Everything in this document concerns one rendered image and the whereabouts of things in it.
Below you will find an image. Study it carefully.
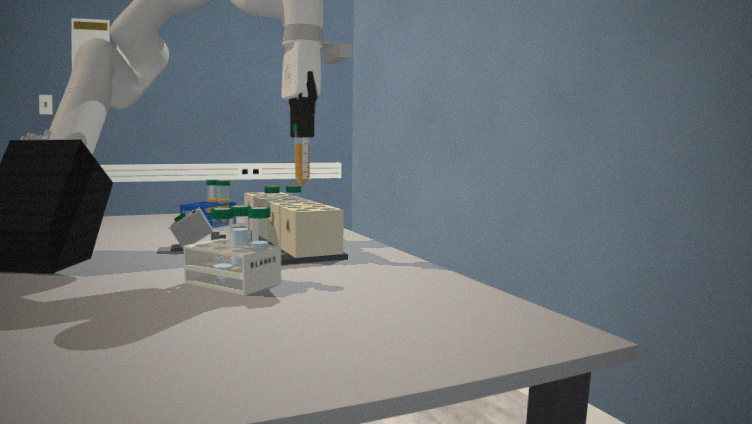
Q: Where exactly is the clear plastic tube rack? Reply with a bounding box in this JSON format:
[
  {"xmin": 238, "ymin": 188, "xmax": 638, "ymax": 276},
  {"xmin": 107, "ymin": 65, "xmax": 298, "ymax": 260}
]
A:
[{"xmin": 184, "ymin": 240, "xmax": 281, "ymax": 295}]

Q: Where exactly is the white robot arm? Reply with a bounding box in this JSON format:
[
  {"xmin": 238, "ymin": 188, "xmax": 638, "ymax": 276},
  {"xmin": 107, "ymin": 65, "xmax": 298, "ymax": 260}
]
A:
[{"xmin": 20, "ymin": 0, "xmax": 352, "ymax": 155}]

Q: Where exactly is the blue tube rack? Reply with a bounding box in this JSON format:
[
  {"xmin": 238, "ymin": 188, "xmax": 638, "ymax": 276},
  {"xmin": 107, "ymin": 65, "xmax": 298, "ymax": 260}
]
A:
[{"xmin": 180, "ymin": 201, "xmax": 236, "ymax": 226}]

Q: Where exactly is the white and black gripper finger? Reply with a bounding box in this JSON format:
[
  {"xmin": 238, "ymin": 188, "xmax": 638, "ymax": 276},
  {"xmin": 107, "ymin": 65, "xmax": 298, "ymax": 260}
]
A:
[
  {"xmin": 289, "ymin": 97, "xmax": 299, "ymax": 138},
  {"xmin": 297, "ymin": 71, "xmax": 318, "ymax": 137}
]

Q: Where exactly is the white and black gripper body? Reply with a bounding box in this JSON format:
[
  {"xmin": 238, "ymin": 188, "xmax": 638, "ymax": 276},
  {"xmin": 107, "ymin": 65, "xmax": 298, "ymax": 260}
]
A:
[{"xmin": 282, "ymin": 40, "xmax": 323, "ymax": 100}]

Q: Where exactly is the clear tube with green cap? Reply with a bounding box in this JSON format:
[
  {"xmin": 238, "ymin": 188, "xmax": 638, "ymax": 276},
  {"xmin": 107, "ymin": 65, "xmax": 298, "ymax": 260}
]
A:
[
  {"xmin": 248, "ymin": 207, "xmax": 270, "ymax": 249},
  {"xmin": 211, "ymin": 208, "xmax": 234, "ymax": 283},
  {"xmin": 229, "ymin": 205, "xmax": 251, "ymax": 265}
]

